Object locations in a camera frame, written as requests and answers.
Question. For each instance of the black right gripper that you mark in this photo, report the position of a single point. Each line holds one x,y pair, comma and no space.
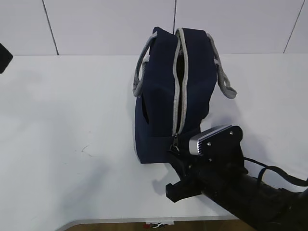
221,164

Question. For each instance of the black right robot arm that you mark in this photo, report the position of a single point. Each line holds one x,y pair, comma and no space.
264,207

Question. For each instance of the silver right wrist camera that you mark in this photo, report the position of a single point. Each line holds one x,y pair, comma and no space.
196,142

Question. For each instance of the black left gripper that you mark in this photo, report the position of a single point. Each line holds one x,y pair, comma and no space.
5,58

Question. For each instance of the navy blue lunch bag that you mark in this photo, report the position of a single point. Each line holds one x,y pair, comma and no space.
174,79

